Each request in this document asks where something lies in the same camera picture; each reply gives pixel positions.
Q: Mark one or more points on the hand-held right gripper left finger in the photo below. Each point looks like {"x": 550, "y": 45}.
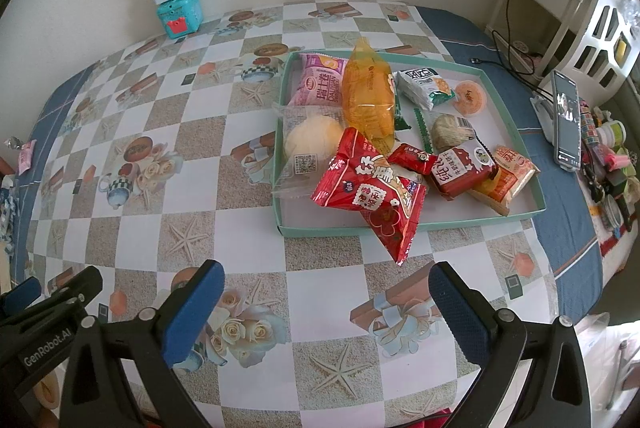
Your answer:
{"x": 192, "y": 313}

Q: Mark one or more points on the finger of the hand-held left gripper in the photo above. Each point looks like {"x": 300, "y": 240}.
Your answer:
{"x": 20, "y": 298}
{"x": 82, "y": 288}

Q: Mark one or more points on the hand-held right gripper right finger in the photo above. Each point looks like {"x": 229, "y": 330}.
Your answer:
{"x": 457, "y": 313}

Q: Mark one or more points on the dark red silver snack packet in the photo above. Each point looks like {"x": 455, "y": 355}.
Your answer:
{"x": 460, "y": 173}

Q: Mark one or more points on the large red snack bag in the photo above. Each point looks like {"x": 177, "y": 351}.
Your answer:
{"x": 370, "y": 198}

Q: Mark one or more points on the long orange snack packet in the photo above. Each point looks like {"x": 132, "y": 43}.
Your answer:
{"x": 515, "y": 170}

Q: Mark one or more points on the teal tray with white inside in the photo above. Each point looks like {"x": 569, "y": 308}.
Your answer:
{"x": 320, "y": 218}

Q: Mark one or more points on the small red snack packet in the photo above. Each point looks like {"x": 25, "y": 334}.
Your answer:
{"x": 412, "y": 157}

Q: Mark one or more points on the clear green-edged cookie packet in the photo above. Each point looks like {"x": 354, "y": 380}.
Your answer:
{"x": 447, "y": 132}

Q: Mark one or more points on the dark green snack packet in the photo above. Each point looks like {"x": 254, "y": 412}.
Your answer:
{"x": 400, "y": 120}

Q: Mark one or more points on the round bun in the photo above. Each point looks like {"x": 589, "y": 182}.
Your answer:
{"x": 307, "y": 135}

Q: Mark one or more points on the orange jelly cup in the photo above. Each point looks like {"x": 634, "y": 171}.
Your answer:
{"x": 470, "y": 96}

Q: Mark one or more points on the white green cracker packet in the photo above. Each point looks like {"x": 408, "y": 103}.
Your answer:
{"x": 422, "y": 87}

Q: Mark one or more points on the yellow snack bag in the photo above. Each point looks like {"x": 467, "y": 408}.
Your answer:
{"x": 367, "y": 97}

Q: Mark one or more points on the pink cake roll packet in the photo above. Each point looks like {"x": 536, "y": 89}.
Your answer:
{"x": 320, "y": 82}

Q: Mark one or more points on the crumpled blue white packaging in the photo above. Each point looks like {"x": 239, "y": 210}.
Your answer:
{"x": 9, "y": 213}

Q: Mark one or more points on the checkered printed tablecloth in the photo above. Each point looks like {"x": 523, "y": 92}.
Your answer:
{"x": 200, "y": 188}

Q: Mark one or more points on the small pink candy packet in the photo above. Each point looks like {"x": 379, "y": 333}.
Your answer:
{"x": 26, "y": 157}

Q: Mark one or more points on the white plastic bag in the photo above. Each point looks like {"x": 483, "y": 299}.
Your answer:
{"x": 605, "y": 358}

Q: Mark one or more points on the small silver wrapper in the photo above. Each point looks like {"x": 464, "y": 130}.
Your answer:
{"x": 12, "y": 141}

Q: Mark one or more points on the white phone stand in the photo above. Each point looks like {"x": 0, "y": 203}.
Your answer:
{"x": 542, "y": 112}

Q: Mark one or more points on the pile of colourful stationery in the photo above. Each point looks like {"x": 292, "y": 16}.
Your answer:
{"x": 612, "y": 157}

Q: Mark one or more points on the black smartphone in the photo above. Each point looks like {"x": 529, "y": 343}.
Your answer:
{"x": 567, "y": 122}

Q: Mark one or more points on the teal box with red crab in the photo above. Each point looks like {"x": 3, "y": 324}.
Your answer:
{"x": 180, "y": 15}

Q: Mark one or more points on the white lattice furniture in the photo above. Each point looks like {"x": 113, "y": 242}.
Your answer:
{"x": 607, "y": 32}

